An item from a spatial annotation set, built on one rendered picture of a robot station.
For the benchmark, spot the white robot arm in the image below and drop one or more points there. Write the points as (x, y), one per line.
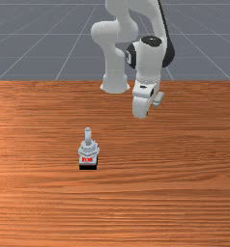
(115, 48)

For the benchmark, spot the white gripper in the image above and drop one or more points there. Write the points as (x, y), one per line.
(142, 99)

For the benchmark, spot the grey toggle switch black base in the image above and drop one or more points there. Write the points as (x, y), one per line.
(88, 151)

